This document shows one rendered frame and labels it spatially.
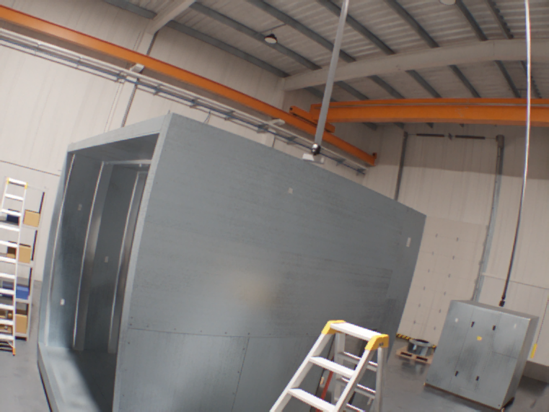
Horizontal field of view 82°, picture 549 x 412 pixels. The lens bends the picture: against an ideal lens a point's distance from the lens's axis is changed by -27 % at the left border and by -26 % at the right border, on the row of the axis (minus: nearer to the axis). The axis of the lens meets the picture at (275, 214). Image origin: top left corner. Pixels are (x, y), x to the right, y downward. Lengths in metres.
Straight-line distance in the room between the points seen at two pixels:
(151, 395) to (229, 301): 0.76
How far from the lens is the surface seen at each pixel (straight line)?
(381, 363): 2.40
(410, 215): 3.55
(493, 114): 10.12
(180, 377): 2.36
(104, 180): 5.46
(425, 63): 10.01
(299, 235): 2.54
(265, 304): 2.49
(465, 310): 8.82
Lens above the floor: 2.76
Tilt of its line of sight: 2 degrees up
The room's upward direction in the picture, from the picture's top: 13 degrees clockwise
